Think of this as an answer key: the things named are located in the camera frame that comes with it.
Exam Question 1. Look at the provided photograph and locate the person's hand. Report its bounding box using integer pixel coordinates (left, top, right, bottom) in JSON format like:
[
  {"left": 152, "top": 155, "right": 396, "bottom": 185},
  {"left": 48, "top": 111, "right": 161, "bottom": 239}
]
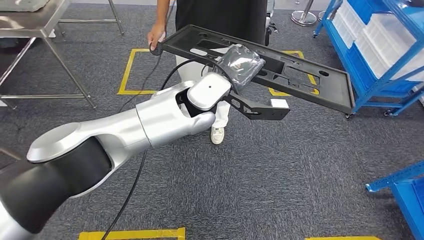
[{"left": 146, "top": 22, "right": 167, "bottom": 52}]

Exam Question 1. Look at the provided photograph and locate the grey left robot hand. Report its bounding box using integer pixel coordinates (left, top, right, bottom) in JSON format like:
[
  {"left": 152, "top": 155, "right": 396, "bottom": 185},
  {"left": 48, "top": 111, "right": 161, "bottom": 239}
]
[{"left": 216, "top": 43, "right": 266, "bottom": 94}]

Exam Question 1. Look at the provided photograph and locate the black handheld controller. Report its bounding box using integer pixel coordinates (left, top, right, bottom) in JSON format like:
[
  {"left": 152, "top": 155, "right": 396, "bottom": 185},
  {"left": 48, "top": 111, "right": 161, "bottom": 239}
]
[{"left": 149, "top": 41, "right": 164, "bottom": 56}]

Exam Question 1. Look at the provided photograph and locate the long black plastic part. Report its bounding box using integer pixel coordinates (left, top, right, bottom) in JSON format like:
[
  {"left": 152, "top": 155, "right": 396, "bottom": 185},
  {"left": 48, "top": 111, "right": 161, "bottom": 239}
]
[{"left": 158, "top": 24, "right": 356, "bottom": 115}]

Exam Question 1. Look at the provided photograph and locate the stainless steel workbench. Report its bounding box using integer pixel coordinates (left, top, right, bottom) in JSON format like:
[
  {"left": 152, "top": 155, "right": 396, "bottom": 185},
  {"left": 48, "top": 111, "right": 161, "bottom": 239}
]
[{"left": 0, "top": 0, "right": 126, "bottom": 110}]

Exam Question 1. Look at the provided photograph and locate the person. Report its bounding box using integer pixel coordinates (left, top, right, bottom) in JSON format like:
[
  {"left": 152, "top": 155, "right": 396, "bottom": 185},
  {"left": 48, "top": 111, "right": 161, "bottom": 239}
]
[{"left": 146, "top": 0, "right": 269, "bottom": 146}]

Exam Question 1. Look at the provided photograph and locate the chrome stanchion base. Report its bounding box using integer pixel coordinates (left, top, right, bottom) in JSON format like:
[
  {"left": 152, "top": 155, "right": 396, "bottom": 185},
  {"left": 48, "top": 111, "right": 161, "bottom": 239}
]
[{"left": 290, "top": 0, "right": 318, "bottom": 27}]

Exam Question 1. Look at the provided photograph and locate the white plastic crate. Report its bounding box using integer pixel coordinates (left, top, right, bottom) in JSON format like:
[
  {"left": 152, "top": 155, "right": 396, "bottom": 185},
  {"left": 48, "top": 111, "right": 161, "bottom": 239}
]
[
  {"left": 332, "top": 0, "right": 365, "bottom": 50},
  {"left": 354, "top": 13, "right": 424, "bottom": 82}
]

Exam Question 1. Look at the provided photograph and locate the yellow floor tape square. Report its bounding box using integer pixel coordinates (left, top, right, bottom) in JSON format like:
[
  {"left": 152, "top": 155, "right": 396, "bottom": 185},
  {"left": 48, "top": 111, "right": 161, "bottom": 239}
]
[{"left": 78, "top": 227, "right": 186, "bottom": 240}]

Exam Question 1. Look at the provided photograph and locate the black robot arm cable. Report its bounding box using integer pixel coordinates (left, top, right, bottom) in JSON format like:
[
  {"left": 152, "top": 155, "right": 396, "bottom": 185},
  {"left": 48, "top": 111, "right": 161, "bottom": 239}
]
[{"left": 100, "top": 57, "right": 233, "bottom": 240}]

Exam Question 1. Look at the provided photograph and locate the black controller cable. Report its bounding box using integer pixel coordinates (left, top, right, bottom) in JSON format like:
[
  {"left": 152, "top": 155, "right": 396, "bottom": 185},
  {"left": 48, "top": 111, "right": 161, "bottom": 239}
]
[{"left": 117, "top": 52, "right": 163, "bottom": 114}]

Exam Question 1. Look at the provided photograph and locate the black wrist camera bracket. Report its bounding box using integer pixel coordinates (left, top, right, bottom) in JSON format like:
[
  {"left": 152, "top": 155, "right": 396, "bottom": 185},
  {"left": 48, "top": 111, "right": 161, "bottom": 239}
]
[{"left": 223, "top": 92, "right": 291, "bottom": 121}]

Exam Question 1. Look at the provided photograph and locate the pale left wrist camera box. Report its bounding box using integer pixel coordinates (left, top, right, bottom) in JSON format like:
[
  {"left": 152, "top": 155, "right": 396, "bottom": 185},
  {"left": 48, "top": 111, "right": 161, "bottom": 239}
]
[{"left": 269, "top": 98, "right": 290, "bottom": 109}]

